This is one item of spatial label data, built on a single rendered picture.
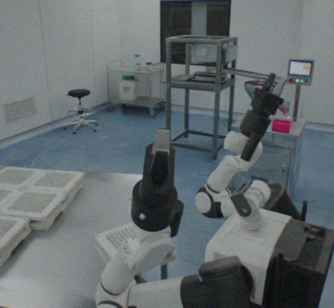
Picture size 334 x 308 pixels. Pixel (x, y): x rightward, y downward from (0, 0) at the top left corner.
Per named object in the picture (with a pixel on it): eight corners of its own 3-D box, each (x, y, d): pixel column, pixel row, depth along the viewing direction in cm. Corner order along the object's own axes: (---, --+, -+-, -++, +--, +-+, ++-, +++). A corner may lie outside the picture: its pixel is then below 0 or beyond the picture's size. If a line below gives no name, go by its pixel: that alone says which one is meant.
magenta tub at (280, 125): (271, 130, 334) (272, 121, 331) (273, 127, 344) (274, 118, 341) (288, 133, 327) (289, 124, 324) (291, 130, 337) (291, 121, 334)
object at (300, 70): (281, 121, 362) (288, 58, 341) (283, 119, 371) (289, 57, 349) (304, 124, 352) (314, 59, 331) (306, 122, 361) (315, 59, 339)
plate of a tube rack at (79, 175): (23, 192, 189) (23, 188, 188) (45, 172, 211) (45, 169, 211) (67, 195, 185) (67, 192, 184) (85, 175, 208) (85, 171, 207)
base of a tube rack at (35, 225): (-3, 226, 167) (-4, 222, 167) (24, 200, 190) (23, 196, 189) (46, 231, 164) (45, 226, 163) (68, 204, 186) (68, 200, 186)
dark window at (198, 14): (160, 62, 681) (160, 0, 643) (160, 62, 682) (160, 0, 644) (227, 67, 624) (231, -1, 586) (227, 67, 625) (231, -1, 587)
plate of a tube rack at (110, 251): (92, 239, 149) (92, 235, 149) (143, 221, 162) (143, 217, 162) (120, 273, 130) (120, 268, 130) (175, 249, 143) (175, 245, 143)
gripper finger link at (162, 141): (154, 130, 62) (151, 155, 66) (173, 132, 62) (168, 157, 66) (154, 123, 63) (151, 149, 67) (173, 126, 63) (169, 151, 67)
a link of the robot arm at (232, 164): (261, 139, 126) (241, 165, 134) (239, 130, 125) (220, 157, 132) (265, 151, 121) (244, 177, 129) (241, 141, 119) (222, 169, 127)
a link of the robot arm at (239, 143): (261, 126, 128) (246, 154, 130) (235, 115, 125) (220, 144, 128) (273, 135, 117) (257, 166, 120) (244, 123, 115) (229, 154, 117)
